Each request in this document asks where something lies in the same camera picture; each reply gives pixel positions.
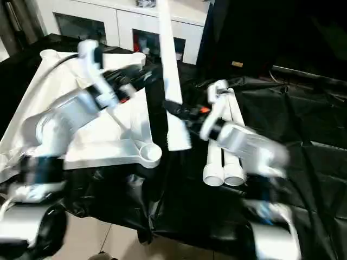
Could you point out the white plastic table top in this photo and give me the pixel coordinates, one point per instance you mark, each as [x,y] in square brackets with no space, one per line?
[130,127]

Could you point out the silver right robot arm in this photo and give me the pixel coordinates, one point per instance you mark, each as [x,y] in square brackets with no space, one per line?
[252,146]

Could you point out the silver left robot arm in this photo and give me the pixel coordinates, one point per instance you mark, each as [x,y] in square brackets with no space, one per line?
[62,119]

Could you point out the white glass-door sideboard cabinet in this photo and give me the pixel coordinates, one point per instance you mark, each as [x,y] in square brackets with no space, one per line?
[122,21]

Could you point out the small tan label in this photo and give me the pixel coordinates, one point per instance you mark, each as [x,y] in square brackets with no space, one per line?
[237,64]

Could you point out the grey crumpled bag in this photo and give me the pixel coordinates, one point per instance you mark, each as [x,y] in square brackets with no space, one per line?
[146,2]

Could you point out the black work mat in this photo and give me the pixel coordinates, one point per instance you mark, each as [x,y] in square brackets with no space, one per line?
[298,108]

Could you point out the black backdrop cloth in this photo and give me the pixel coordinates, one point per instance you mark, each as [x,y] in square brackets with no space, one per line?
[271,32]

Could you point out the grey metal rack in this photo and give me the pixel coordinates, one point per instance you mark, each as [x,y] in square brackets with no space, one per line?
[16,24]

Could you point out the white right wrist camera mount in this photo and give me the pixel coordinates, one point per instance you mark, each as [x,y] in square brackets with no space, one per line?
[215,113]

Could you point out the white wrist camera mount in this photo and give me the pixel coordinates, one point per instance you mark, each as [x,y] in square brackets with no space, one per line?
[95,70]
[215,113]

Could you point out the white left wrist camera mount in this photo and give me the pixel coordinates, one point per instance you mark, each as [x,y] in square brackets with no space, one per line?
[95,70]

